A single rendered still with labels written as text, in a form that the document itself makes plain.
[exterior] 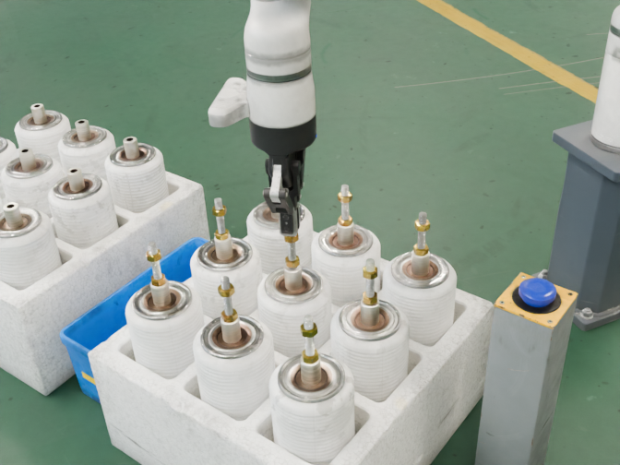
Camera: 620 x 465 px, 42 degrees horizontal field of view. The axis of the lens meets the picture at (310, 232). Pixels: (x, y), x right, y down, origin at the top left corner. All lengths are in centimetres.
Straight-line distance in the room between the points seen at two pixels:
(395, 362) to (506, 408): 14
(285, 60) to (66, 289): 57
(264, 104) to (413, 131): 108
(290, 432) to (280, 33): 43
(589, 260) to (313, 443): 60
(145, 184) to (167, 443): 46
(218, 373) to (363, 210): 75
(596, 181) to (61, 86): 151
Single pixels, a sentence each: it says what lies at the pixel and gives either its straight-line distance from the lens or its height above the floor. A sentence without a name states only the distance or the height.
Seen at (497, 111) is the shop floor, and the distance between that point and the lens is 203.
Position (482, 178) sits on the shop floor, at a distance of 175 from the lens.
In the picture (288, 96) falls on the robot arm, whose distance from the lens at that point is 85.
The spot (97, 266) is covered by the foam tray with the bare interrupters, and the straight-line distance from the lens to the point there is 127.
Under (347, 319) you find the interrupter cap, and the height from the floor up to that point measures 25.
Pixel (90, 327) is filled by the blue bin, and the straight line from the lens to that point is 127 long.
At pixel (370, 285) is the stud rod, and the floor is 31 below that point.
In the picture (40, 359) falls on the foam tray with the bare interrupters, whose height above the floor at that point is 7.
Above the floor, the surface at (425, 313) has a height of 22.
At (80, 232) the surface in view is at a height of 20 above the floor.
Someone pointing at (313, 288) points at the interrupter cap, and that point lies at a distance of 102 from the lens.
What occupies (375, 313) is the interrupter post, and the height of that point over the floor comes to 27.
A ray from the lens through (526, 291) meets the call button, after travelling 92.
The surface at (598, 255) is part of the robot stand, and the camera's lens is 133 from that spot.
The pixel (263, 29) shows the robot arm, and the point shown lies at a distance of 84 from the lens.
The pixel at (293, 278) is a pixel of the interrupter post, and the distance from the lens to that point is 101.
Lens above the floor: 90
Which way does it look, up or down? 35 degrees down
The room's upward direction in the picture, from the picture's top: 3 degrees counter-clockwise
